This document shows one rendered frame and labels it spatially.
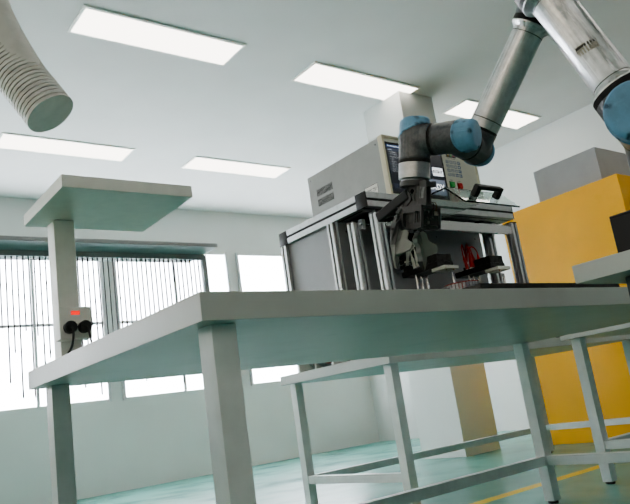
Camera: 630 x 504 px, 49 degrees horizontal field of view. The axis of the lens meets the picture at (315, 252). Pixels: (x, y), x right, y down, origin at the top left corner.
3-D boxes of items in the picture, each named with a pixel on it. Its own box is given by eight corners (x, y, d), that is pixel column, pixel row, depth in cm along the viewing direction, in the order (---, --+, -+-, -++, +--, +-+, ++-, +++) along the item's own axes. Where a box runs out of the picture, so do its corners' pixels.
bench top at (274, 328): (747, 299, 249) (743, 285, 251) (202, 320, 115) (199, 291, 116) (517, 344, 326) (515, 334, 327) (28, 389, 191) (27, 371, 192)
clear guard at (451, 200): (520, 207, 197) (516, 187, 199) (464, 201, 183) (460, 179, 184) (436, 239, 222) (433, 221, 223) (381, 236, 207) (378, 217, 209)
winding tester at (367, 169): (485, 206, 235) (473, 150, 239) (392, 197, 208) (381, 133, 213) (405, 238, 264) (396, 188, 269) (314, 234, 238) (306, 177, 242)
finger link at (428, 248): (438, 269, 166) (428, 232, 164) (419, 270, 170) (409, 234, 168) (446, 264, 168) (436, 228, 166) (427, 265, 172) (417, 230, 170)
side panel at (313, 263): (356, 328, 204) (339, 223, 211) (348, 328, 202) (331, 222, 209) (300, 343, 225) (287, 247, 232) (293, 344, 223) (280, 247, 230)
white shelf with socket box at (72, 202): (208, 343, 190) (191, 185, 200) (72, 352, 167) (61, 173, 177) (154, 362, 216) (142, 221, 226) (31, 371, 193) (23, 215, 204)
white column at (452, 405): (500, 448, 597) (431, 97, 671) (466, 457, 569) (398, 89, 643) (457, 451, 635) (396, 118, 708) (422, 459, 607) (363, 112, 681)
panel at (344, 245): (495, 313, 242) (478, 231, 249) (352, 320, 202) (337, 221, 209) (493, 314, 243) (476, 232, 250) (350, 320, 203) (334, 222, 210)
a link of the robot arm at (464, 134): (488, 125, 165) (444, 130, 171) (470, 112, 155) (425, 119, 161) (488, 157, 164) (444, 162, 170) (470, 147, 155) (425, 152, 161)
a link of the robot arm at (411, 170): (392, 164, 167) (414, 168, 172) (392, 183, 167) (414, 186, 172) (416, 159, 161) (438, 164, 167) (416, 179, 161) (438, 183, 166)
